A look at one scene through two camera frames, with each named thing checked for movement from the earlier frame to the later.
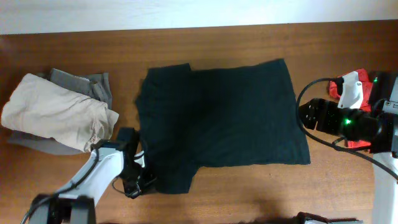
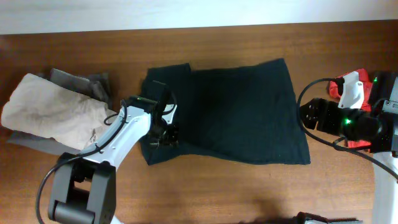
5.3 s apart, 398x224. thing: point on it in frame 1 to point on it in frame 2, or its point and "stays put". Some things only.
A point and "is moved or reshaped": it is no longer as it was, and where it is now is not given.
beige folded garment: (45, 108) stays put
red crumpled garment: (365, 81) stays put
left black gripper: (137, 179) to (168, 137)
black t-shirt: (242, 115) is moved or reshaped
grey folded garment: (97, 87) stays put
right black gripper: (310, 112) stays put
